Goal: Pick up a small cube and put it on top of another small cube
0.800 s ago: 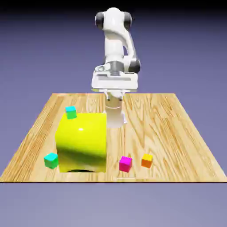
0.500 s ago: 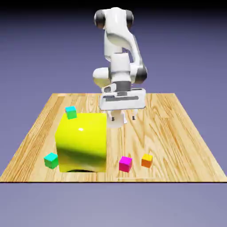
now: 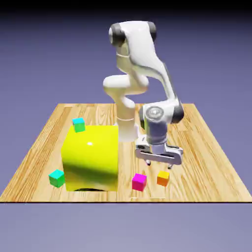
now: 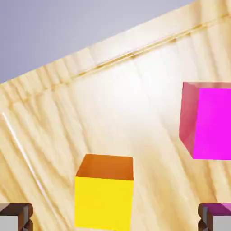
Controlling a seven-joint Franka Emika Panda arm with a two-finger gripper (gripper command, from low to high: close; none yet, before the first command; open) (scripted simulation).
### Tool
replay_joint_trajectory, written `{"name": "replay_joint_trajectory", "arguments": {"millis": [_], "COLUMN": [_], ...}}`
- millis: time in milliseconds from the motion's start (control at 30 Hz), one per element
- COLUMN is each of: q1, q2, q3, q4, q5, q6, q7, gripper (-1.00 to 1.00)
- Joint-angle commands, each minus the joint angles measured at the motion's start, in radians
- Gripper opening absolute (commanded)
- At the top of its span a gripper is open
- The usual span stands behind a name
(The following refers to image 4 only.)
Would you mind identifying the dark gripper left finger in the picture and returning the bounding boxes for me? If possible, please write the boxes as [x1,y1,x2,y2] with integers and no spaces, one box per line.
[0,203,34,231]

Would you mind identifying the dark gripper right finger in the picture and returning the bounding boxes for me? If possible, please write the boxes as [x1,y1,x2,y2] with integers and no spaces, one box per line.
[198,202,231,231]

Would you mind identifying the small yellow cube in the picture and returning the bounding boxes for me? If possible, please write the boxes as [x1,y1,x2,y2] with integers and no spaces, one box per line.
[74,153,134,231]

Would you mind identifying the small magenta cube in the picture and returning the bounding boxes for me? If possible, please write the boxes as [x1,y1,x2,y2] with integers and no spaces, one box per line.
[178,81,231,161]

